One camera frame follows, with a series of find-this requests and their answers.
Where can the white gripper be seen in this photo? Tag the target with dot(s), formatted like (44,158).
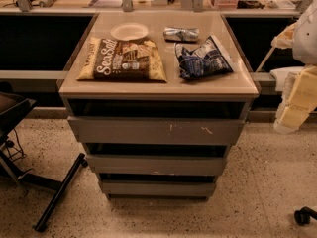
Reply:
(306,39)

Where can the grey bottom drawer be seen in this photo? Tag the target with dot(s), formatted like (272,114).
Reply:
(184,189)

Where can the grey drawer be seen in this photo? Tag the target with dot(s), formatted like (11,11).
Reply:
(156,130)
(184,189)
(156,165)

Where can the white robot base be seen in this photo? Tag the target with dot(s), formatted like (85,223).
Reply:
(280,75)

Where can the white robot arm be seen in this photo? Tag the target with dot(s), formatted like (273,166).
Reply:
(301,36)

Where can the grey drawer cabinet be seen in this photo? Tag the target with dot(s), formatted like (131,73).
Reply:
(221,97)

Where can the grey top drawer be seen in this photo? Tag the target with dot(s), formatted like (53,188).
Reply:
(156,130)

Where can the grey middle drawer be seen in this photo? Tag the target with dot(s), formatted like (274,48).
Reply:
(156,165)

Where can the white rod with black tip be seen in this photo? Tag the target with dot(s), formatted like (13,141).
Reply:
(267,56)

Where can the blue crumpled chip bag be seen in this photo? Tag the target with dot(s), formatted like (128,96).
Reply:
(205,61)

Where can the black office chair wheel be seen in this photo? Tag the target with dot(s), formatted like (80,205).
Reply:
(304,215)

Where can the crushed silver can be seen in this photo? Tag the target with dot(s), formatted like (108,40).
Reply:
(181,34)

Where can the white paper plate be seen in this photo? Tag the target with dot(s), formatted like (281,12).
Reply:
(129,31)

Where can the brown sea salt chip bag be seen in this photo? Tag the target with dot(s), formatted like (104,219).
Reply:
(109,59)

